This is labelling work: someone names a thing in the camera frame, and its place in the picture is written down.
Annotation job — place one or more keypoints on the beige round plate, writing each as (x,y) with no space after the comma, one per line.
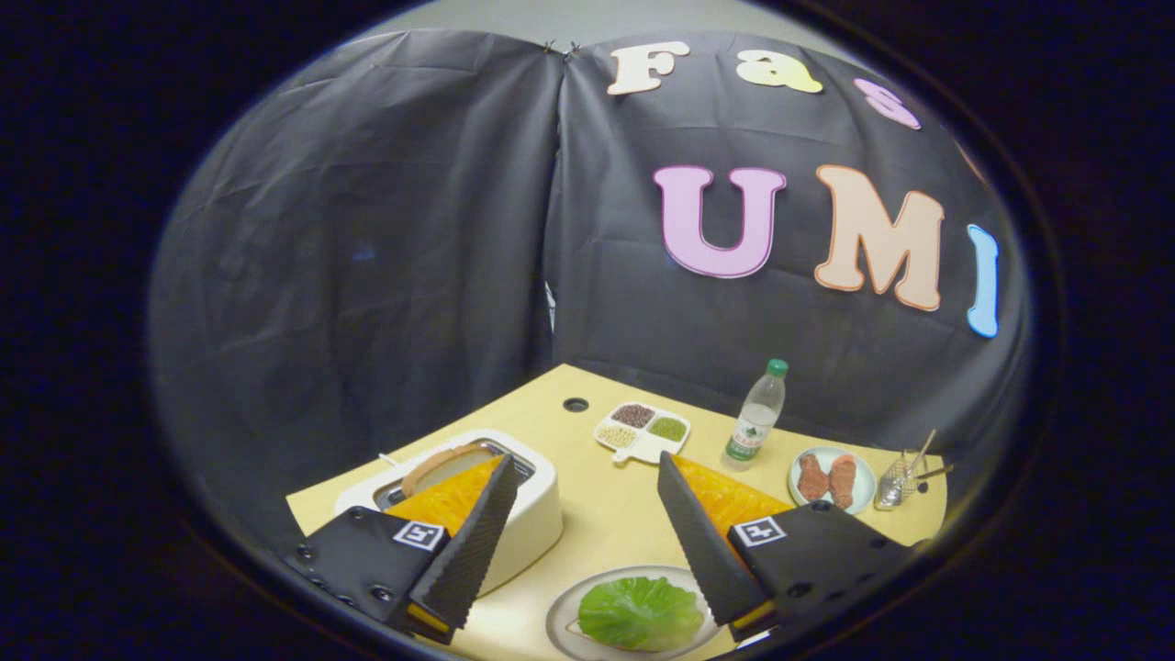
(562,615)

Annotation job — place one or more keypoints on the white toaster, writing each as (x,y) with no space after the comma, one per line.
(537,523)

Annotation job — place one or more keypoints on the bread slice with brown crust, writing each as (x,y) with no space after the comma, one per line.
(441,466)

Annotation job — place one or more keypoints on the black backdrop cloth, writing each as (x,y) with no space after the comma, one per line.
(367,275)

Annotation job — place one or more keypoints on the clear plastic water bottle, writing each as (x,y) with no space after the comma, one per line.
(755,422)

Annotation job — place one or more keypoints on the green lettuce leaf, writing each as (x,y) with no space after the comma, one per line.
(643,613)

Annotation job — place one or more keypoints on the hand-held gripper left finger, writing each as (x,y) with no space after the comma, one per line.
(473,551)

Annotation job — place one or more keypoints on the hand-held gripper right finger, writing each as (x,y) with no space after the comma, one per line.
(702,551)

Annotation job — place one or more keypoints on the brown meat patty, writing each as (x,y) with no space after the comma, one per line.
(811,477)
(842,482)

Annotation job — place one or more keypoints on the pale green oval plate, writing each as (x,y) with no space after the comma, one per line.
(866,487)

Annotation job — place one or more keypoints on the white divided condiment dish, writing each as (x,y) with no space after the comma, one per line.
(643,447)

